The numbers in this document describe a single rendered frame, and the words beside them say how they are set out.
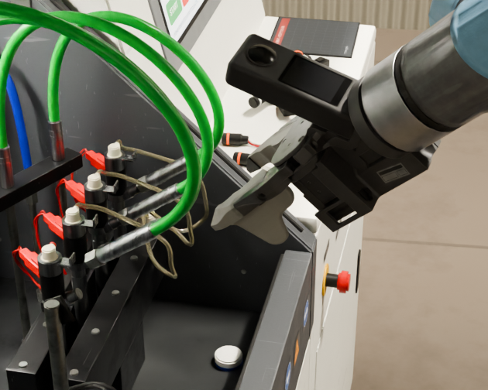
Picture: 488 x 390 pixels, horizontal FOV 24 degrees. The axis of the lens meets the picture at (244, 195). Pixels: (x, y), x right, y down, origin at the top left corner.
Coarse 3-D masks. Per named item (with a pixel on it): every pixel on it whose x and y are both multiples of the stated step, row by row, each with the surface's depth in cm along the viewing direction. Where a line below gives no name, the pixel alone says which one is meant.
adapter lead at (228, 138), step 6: (228, 132) 178; (222, 138) 178; (228, 138) 178; (234, 138) 178; (240, 138) 178; (246, 138) 178; (222, 144) 179; (228, 144) 178; (234, 144) 178; (240, 144) 178; (252, 144) 178; (258, 144) 178
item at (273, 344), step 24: (288, 264) 157; (288, 288) 152; (264, 312) 148; (288, 312) 148; (264, 336) 144; (288, 336) 144; (264, 360) 140; (288, 360) 147; (240, 384) 136; (264, 384) 136
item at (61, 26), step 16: (16, 16) 113; (32, 16) 113; (48, 16) 113; (64, 32) 113; (80, 32) 113; (96, 48) 113; (112, 48) 113; (112, 64) 113; (128, 64) 113; (144, 80) 114; (160, 96) 114; (176, 112) 115; (176, 128) 116; (192, 144) 117; (192, 160) 117; (192, 176) 118; (192, 192) 119; (176, 208) 121; (160, 224) 123
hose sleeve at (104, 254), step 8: (136, 232) 124; (144, 232) 124; (120, 240) 125; (128, 240) 125; (136, 240) 124; (144, 240) 124; (152, 240) 124; (104, 248) 126; (112, 248) 126; (120, 248) 125; (128, 248) 125; (96, 256) 127; (104, 256) 126; (112, 256) 126
